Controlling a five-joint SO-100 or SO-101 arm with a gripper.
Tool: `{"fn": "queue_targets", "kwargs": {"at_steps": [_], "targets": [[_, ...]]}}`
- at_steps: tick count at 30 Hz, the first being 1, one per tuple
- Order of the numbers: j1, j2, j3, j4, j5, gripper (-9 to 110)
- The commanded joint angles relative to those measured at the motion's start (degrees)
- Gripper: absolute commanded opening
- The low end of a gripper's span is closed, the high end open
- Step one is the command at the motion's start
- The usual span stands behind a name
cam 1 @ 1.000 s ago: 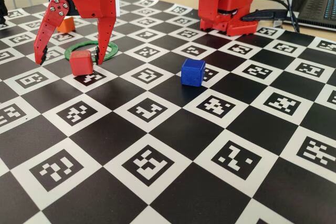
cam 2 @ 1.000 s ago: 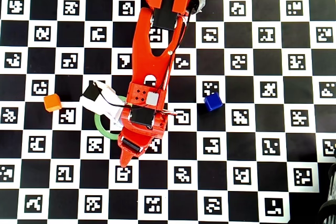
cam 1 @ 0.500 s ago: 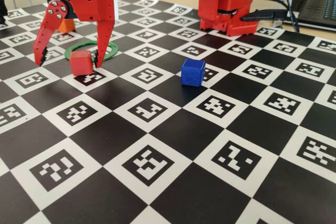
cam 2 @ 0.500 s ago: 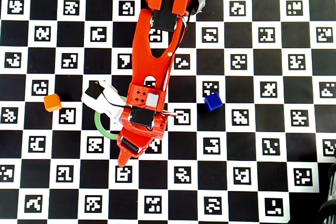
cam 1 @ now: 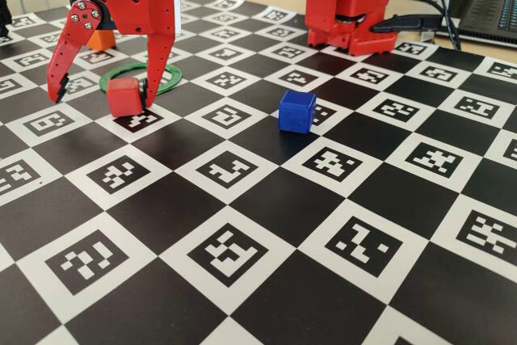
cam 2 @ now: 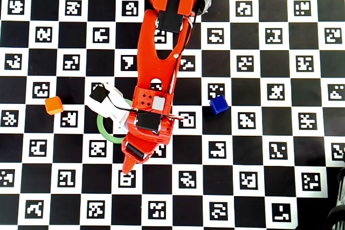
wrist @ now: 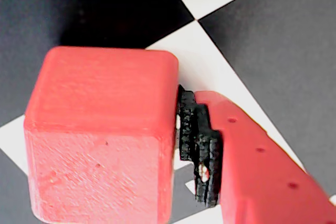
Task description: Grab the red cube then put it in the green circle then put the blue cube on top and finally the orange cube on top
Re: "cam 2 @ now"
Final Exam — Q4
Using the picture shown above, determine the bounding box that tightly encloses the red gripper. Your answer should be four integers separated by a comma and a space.
121, 133, 169, 175

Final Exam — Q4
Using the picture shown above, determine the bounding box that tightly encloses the orange cube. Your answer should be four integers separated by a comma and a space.
45, 96, 64, 116

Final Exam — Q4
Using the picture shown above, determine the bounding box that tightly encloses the blue cube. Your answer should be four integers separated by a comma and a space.
209, 94, 230, 115

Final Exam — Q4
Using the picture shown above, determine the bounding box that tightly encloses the small grey connector box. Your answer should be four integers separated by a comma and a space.
152, 96, 165, 111

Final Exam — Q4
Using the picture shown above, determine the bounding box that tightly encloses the black white marker board mat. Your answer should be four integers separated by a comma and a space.
0, 0, 345, 227

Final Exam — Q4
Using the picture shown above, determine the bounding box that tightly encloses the green flat ring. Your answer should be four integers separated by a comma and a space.
96, 97, 133, 144

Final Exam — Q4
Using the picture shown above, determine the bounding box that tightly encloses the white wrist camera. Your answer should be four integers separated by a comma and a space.
85, 81, 133, 134

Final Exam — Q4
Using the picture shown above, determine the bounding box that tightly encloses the black camera cable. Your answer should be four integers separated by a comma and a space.
105, 94, 185, 122

